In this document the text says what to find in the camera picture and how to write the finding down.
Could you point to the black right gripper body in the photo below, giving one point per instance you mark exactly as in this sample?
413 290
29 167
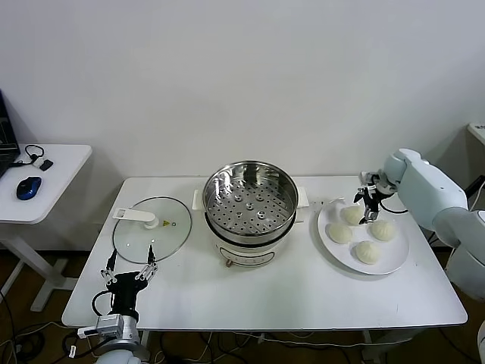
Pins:
375 195

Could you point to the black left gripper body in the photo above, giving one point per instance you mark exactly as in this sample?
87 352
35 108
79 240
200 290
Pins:
125 292

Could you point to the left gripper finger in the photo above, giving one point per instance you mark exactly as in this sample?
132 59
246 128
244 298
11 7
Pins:
108 276
148 272

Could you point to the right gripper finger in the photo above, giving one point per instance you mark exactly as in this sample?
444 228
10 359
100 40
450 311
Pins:
369 216
360 195

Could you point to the white steamed baozi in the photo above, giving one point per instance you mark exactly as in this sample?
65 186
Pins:
383 230
367 252
340 233
351 215

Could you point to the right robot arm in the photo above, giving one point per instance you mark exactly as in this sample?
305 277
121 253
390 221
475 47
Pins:
428 193

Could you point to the stainless steel steamer basket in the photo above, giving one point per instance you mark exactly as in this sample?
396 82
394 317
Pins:
218 182

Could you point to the white round plate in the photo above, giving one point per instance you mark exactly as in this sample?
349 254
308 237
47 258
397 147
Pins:
390 254

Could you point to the white electric pot base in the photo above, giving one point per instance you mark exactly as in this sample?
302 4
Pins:
246 252

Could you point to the white side table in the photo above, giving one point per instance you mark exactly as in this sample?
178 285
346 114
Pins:
49 182

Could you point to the blue computer mouse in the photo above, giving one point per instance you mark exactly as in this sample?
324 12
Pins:
29 188

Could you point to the white background desk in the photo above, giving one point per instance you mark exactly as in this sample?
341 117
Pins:
478 129

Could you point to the small black dongle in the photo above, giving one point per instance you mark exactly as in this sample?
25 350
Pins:
46 165

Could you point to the black laptop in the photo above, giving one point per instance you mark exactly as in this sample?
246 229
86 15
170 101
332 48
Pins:
7 140

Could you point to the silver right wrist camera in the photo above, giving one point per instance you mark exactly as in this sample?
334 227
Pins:
365 176

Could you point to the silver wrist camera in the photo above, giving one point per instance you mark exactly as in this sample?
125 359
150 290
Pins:
108 325
365 176

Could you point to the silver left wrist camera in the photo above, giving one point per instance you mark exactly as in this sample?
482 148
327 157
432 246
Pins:
108 325

